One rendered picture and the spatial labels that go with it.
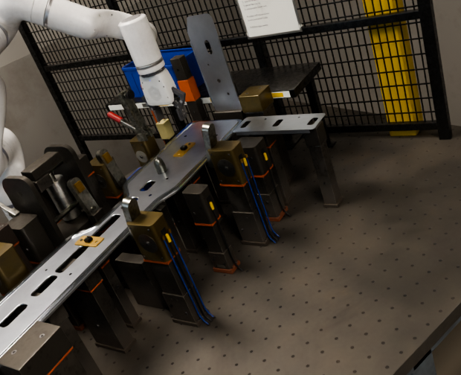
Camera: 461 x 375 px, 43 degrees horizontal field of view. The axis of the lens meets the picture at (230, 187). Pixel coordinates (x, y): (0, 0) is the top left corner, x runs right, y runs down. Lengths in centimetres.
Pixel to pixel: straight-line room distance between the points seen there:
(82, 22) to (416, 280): 112
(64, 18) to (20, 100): 217
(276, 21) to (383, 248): 91
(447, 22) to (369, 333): 227
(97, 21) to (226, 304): 87
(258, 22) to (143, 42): 59
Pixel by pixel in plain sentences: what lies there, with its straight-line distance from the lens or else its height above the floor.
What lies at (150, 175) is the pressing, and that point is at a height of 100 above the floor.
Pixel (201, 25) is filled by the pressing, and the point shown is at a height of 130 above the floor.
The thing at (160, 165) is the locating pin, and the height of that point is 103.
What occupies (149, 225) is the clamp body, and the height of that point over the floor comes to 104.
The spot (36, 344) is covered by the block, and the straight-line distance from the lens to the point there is 129.
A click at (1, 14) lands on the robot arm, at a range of 178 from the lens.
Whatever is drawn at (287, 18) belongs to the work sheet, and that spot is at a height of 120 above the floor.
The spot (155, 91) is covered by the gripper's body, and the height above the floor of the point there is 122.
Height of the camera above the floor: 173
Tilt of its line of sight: 28 degrees down
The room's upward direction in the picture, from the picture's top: 21 degrees counter-clockwise
